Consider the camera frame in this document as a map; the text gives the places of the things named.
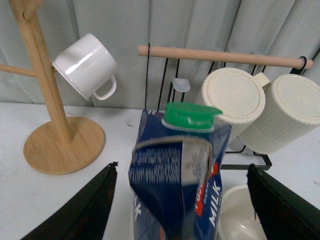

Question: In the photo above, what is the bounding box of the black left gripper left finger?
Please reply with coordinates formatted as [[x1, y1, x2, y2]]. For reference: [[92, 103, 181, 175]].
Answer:
[[23, 161, 118, 240]]

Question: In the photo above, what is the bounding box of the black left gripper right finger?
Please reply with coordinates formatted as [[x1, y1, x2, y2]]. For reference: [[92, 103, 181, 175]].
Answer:
[[247, 164, 320, 240]]

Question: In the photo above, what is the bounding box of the cream smiley face mug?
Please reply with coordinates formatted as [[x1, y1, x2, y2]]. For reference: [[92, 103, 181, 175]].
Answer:
[[217, 184, 267, 240]]

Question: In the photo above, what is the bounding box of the blue white milk carton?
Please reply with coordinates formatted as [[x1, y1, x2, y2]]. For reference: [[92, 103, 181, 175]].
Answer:
[[128, 102, 231, 240]]

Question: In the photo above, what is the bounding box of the cream ribbed cup right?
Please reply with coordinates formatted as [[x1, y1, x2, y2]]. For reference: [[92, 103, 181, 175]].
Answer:
[[239, 74, 320, 155]]

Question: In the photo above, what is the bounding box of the cream ribbed cup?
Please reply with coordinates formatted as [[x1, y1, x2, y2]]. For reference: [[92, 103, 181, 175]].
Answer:
[[239, 74, 320, 155], [194, 67, 271, 143]]

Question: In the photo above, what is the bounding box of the cream ribbed cup left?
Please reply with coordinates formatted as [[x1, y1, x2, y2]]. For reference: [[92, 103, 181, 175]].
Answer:
[[194, 67, 271, 143]]

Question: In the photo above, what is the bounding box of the wooden mug tree stand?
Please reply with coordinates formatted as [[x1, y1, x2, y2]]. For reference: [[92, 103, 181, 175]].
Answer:
[[0, 0, 105, 175]]

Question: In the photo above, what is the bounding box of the white plastic mug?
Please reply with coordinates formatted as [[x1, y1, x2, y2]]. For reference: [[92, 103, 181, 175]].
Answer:
[[52, 33, 118, 101]]

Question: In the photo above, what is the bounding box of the black wire cup rack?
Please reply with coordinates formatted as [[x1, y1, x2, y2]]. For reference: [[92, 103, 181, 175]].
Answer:
[[138, 43, 313, 170]]

